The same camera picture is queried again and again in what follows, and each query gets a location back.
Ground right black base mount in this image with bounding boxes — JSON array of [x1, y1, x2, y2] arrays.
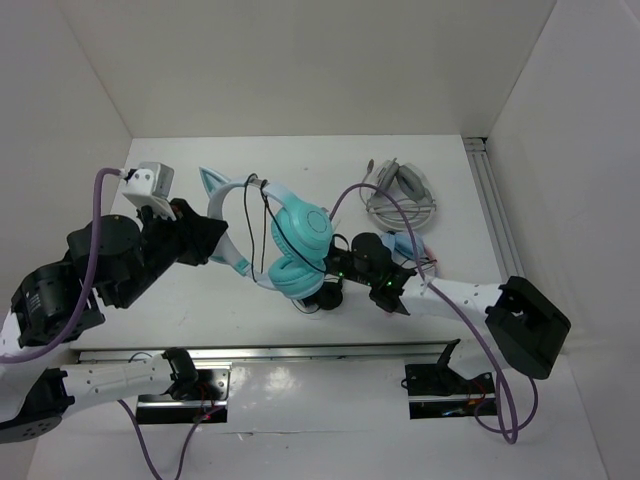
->
[[401, 364, 497, 420]]

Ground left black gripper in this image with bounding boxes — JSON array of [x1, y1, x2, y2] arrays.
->
[[111, 196, 229, 308]]

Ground aluminium side rail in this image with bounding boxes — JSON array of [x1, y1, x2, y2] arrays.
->
[[462, 137, 525, 279]]

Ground black headphones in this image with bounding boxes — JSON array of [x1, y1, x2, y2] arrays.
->
[[292, 279, 343, 315]]

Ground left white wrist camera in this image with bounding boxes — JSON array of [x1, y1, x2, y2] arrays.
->
[[121, 162, 176, 220]]

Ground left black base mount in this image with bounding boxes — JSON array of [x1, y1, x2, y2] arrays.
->
[[135, 365, 231, 425]]

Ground pink blue cat-ear headphones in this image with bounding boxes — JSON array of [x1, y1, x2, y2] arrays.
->
[[379, 231, 438, 279]]

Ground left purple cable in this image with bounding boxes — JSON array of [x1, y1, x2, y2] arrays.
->
[[0, 168, 124, 364]]

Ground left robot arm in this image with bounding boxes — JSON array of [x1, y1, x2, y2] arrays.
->
[[1, 199, 228, 444]]

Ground aluminium front rail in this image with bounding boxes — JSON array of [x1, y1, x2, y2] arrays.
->
[[77, 339, 461, 364]]

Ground grey white headphones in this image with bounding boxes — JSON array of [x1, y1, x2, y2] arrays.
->
[[358, 158, 437, 232]]

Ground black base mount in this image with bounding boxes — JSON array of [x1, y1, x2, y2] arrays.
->
[[401, 364, 497, 420], [135, 365, 231, 425]]

